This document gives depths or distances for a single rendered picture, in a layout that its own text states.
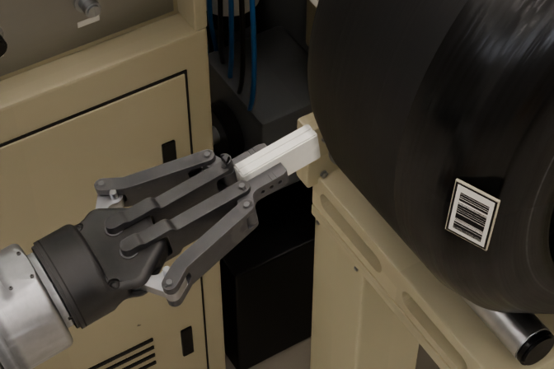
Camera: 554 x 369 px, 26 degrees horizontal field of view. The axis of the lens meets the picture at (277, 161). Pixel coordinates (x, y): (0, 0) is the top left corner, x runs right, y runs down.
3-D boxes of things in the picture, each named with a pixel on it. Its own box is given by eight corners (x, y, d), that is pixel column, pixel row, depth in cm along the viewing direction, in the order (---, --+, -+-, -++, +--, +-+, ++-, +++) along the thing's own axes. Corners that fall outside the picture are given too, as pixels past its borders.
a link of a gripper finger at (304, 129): (243, 193, 96) (238, 187, 96) (316, 151, 98) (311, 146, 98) (237, 170, 94) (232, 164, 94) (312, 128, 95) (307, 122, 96)
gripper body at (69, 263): (61, 302, 85) (174, 238, 88) (13, 224, 90) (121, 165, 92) (86, 354, 91) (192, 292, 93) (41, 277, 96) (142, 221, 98)
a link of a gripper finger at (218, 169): (121, 261, 94) (113, 249, 95) (241, 189, 97) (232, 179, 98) (110, 233, 91) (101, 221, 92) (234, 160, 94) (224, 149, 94)
